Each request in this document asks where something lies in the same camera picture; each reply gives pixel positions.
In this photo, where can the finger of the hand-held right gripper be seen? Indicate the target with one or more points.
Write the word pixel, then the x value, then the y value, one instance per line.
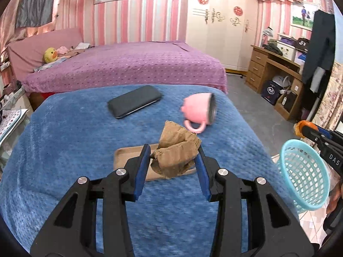
pixel 310 133
pixel 328 133

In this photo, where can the person's right hand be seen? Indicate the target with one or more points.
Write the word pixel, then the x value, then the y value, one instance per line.
pixel 335 195

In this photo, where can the white fan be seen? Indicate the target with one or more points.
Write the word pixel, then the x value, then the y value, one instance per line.
pixel 280 80

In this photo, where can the black bag with white print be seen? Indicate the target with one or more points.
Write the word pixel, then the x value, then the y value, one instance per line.
pixel 302 44

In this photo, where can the blue fleece blanket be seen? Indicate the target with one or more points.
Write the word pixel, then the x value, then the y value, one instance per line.
pixel 67 139

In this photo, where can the purple box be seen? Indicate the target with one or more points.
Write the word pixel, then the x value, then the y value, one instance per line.
pixel 288 40

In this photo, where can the white storage box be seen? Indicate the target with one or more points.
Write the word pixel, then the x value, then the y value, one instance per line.
pixel 286 49

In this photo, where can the pink bed headboard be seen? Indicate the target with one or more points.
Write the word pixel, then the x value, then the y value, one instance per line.
pixel 32 45

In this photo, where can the brown rectangular tray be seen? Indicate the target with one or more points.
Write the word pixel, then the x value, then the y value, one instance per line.
pixel 126 156

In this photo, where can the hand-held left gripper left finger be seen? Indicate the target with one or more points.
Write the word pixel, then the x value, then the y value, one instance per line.
pixel 142 174

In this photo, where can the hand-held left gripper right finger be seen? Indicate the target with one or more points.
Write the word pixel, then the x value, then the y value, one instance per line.
pixel 202 176

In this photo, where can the brown paper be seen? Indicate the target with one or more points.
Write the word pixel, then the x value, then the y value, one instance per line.
pixel 174 152

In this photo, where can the turquoise plastic basket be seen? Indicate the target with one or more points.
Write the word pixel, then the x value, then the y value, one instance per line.
pixel 312 206

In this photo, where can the bed with purple dotted cover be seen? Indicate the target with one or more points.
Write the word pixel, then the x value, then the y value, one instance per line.
pixel 134 64

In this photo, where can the wooden desk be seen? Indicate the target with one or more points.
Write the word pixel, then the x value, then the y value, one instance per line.
pixel 257 67

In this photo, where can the black box with white print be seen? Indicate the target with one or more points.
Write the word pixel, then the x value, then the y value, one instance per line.
pixel 270 92

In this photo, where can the framed couple photo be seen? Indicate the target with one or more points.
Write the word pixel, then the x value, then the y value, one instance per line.
pixel 302 16

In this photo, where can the pink shiny curtain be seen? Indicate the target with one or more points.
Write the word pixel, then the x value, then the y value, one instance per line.
pixel 8 29

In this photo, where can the dark clothes pile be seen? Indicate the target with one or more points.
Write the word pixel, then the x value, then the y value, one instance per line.
pixel 273 48

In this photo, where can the pink mug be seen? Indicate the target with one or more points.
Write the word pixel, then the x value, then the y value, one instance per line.
pixel 197 107

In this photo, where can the grey hanging cloth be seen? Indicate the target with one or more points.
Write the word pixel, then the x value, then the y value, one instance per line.
pixel 34 2

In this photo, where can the pink plush toy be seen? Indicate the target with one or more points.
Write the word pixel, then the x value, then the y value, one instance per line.
pixel 62 50

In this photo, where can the brown cardboard box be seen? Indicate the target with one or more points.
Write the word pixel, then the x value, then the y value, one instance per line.
pixel 289 101

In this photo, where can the beige floral curtain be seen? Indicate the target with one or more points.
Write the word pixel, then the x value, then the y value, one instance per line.
pixel 332 99

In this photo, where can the yellow duck plush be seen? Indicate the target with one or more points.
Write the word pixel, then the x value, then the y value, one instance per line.
pixel 49 55

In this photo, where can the white wardrobe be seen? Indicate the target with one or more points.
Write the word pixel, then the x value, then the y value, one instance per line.
pixel 222 45

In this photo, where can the black hanging coat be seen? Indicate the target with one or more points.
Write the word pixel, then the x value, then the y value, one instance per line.
pixel 321 40

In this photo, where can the desk lamp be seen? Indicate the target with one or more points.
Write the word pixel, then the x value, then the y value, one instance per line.
pixel 268 33

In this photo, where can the white folded cloth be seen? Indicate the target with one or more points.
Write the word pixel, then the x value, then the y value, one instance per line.
pixel 82 45

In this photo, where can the white polka dot mat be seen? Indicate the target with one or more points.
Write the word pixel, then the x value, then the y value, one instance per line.
pixel 10 120

